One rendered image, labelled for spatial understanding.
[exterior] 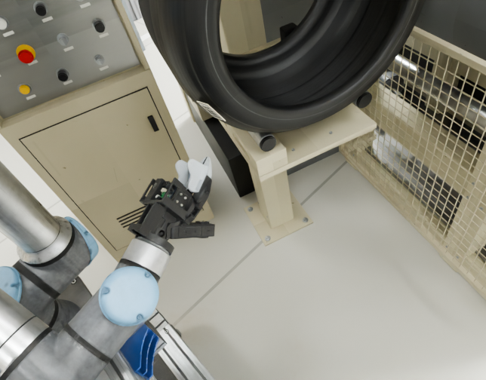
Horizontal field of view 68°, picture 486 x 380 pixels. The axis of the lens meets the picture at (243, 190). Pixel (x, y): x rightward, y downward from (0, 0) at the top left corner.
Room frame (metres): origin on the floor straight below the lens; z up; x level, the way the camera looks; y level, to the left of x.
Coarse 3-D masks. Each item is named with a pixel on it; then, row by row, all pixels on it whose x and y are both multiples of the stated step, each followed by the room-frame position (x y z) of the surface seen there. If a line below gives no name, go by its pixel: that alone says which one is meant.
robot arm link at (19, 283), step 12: (0, 276) 0.47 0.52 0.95; (12, 276) 0.46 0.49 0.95; (24, 276) 0.47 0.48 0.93; (36, 276) 0.47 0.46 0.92; (12, 288) 0.44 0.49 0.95; (24, 288) 0.45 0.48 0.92; (36, 288) 0.45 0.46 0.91; (48, 288) 0.45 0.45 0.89; (24, 300) 0.43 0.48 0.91; (36, 300) 0.43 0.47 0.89; (48, 300) 0.44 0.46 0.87; (36, 312) 0.42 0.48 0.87; (48, 312) 0.43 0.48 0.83; (48, 324) 0.41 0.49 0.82
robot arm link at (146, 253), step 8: (136, 240) 0.39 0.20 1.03; (144, 240) 0.39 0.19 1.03; (128, 248) 0.38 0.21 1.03; (136, 248) 0.37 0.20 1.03; (144, 248) 0.37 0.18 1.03; (152, 248) 0.37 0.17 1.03; (160, 248) 0.37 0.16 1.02; (128, 256) 0.36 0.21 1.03; (136, 256) 0.36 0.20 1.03; (144, 256) 0.36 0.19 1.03; (152, 256) 0.36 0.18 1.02; (160, 256) 0.36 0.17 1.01; (168, 256) 0.37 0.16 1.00; (144, 264) 0.35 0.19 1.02; (152, 264) 0.35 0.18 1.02; (160, 264) 0.35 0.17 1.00; (160, 272) 0.34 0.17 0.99
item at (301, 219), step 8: (296, 200) 1.18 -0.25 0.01; (248, 208) 1.21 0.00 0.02; (256, 208) 1.20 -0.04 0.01; (296, 208) 1.12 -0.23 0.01; (248, 216) 1.16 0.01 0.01; (256, 216) 1.15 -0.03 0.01; (296, 216) 1.07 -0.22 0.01; (304, 216) 1.06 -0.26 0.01; (256, 224) 1.10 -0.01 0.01; (264, 224) 1.09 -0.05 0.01; (288, 224) 1.04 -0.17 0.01; (296, 224) 1.03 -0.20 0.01; (304, 224) 1.02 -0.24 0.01; (264, 232) 1.04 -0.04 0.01; (272, 232) 1.02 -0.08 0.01; (280, 232) 1.01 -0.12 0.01; (288, 232) 1.00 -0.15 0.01; (264, 240) 0.99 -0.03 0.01; (272, 240) 0.98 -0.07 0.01
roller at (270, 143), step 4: (248, 132) 0.74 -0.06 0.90; (252, 132) 0.72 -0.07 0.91; (252, 136) 0.72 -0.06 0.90; (256, 136) 0.70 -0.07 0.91; (260, 136) 0.69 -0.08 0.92; (264, 136) 0.68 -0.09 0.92; (268, 136) 0.68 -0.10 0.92; (272, 136) 0.68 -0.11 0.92; (256, 140) 0.70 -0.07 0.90; (260, 140) 0.68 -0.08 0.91; (264, 140) 0.67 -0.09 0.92; (268, 140) 0.67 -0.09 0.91; (272, 140) 0.67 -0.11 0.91; (260, 144) 0.67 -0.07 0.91; (264, 144) 0.67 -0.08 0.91; (268, 144) 0.67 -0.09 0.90; (272, 144) 0.67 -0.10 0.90; (260, 148) 0.67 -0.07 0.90; (264, 148) 0.67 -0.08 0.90; (268, 148) 0.67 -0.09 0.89; (272, 148) 0.67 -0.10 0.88
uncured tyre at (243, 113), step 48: (144, 0) 0.76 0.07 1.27; (192, 0) 0.62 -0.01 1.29; (336, 0) 0.98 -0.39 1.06; (384, 0) 0.85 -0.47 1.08; (192, 48) 0.62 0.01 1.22; (288, 48) 0.95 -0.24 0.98; (336, 48) 0.90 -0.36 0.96; (384, 48) 0.70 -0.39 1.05; (192, 96) 0.65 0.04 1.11; (240, 96) 0.62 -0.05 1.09; (288, 96) 0.83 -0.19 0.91; (336, 96) 0.67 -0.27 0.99
